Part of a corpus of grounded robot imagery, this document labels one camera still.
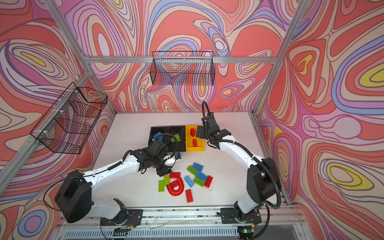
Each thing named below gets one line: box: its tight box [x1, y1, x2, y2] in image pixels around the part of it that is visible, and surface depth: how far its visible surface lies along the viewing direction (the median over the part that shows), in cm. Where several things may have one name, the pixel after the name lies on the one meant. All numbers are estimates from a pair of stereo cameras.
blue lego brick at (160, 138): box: [153, 132, 164, 143], surface depth 103 cm
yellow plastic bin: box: [185, 125, 205, 152], surface depth 98 cm
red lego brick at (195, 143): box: [192, 139, 198, 148], surface depth 103 cm
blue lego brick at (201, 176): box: [196, 171, 207, 182], surface depth 87 cm
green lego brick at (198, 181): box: [193, 176, 205, 188], surface depth 86 cm
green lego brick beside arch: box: [163, 174, 170, 186], surface depth 86 cm
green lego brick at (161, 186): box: [158, 180, 165, 192], surface depth 85 cm
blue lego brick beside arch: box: [184, 175, 194, 188], surface depth 86 cm
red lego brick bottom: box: [185, 189, 194, 203], surface depth 81 cm
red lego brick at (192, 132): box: [190, 128, 196, 137], surface depth 104 cm
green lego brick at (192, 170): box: [187, 165, 198, 176], surface depth 90 cm
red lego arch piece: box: [166, 177, 185, 196], surface depth 84 cm
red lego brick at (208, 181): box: [204, 175, 213, 189], surface depth 84 cm
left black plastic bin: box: [148, 126, 170, 148], surface depth 103 cm
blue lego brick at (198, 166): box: [192, 162, 204, 172], surface depth 91 cm
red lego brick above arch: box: [169, 172, 181, 179], surface depth 88 cm
